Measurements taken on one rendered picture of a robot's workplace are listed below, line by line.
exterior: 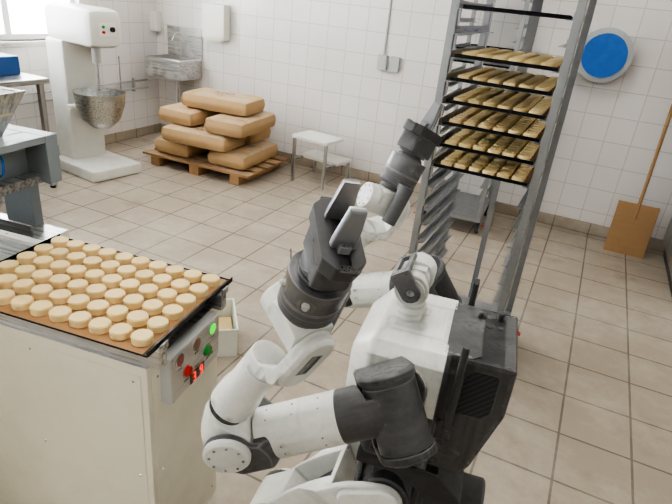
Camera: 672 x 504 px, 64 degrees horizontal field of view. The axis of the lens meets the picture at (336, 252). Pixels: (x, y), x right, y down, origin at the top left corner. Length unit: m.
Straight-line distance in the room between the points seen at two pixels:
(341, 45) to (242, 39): 1.12
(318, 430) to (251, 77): 5.32
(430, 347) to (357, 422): 0.21
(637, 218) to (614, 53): 1.28
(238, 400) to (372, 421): 0.21
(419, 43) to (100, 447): 4.35
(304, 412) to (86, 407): 0.79
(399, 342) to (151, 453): 0.79
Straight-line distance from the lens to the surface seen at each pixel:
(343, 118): 5.54
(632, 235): 4.95
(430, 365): 0.99
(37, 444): 1.82
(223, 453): 0.93
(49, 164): 2.00
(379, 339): 1.00
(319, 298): 0.68
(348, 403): 0.90
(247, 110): 5.20
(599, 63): 4.83
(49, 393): 1.64
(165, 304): 1.48
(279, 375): 0.79
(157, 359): 1.35
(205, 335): 1.52
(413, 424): 0.90
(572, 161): 5.09
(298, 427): 0.92
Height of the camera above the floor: 1.67
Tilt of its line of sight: 25 degrees down
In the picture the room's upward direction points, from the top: 6 degrees clockwise
